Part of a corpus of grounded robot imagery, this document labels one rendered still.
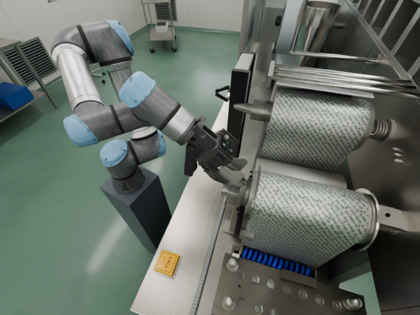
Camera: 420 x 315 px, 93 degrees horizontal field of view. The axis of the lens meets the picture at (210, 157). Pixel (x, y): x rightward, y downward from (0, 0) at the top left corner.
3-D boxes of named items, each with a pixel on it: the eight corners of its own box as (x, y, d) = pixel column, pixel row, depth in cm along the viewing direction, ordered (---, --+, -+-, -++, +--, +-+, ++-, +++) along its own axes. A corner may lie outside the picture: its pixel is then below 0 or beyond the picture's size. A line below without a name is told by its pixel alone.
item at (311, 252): (240, 244, 66) (249, 220, 52) (315, 266, 61) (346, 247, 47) (240, 245, 65) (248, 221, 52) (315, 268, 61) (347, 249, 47)
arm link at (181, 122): (155, 136, 45) (170, 115, 50) (172, 149, 46) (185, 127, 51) (172, 119, 39) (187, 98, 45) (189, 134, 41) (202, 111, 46)
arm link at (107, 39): (134, 160, 95) (76, 27, 69) (164, 149, 100) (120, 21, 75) (139, 170, 85) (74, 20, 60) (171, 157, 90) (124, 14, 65)
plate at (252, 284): (224, 257, 68) (225, 252, 63) (352, 299, 60) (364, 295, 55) (210, 314, 57) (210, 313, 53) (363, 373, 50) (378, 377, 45)
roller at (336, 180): (253, 172, 74) (259, 149, 65) (326, 188, 69) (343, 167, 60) (247, 199, 66) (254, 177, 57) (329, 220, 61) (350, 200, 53)
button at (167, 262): (162, 250, 76) (162, 249, 74) (180, 256, 74) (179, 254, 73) (154, 270, 71) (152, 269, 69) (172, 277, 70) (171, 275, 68)
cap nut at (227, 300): (223, 292, 56) (224, 290, 53) (235, 297, 55) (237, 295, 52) (220, 308, 54) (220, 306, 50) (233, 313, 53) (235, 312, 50)
